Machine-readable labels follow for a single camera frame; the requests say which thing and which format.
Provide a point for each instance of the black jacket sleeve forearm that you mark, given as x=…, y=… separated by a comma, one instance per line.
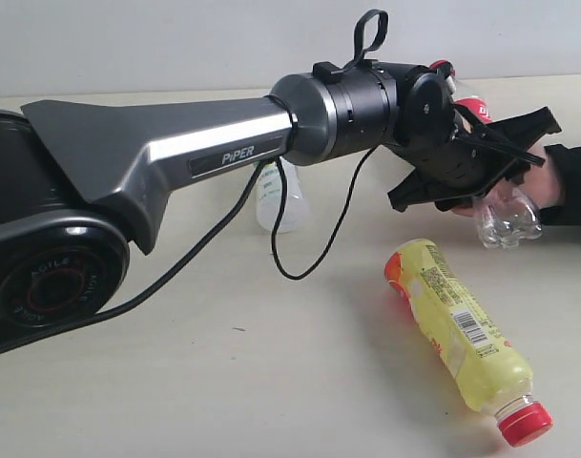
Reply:
x=566, y=162

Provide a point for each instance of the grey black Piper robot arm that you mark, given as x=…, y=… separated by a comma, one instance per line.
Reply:
x=81, y=183

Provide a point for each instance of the person's open right hand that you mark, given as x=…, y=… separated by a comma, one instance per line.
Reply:
x=541, y=185

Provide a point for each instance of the clear red-label cola bottle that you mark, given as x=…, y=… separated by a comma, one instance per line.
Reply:
x=506, y=215

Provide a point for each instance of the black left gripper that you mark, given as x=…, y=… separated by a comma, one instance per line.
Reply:
x=460, y=155

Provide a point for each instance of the yellow juice bottle red cap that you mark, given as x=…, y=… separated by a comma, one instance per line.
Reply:
x=492, y=377

